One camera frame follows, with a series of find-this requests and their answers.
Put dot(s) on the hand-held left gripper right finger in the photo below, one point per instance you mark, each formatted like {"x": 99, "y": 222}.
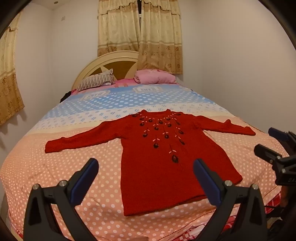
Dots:
{"x": 207, "y": 183}

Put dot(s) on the cream wooden headboard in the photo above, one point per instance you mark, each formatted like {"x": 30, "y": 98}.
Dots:
{"x": 111, "y": 60}

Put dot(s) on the red knitted sweater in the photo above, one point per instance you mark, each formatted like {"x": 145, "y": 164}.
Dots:
{"x": 161, "y": 173}

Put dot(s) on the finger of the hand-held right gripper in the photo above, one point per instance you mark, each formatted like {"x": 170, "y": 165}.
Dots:
{"x": 266, "y": 151}
{"x": 278, "y": 134}

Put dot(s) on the polka dot bed blanket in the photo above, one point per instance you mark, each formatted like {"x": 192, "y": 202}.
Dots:
{"x": 69, "y": 143}

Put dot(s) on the beige floral curtain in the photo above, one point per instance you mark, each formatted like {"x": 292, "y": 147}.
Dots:
{"x": 9, "y": 92}
{"x": 161, "y": 34}

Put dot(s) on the pink pillow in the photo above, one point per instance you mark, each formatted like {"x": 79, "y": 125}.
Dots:
{"x": 150, "y": 77}

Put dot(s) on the striped pillow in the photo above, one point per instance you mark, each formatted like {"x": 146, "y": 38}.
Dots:
{"x": 94, "y": 81}

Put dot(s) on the dark cloth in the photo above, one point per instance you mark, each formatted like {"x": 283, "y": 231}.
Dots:
{"x": 66, "y": 96}

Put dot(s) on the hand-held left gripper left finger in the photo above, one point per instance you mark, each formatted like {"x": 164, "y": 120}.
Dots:
{"x": 84, "y": 183}

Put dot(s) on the red white checked cloth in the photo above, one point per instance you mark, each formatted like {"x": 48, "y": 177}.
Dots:
{"x": 272, "y": 204}

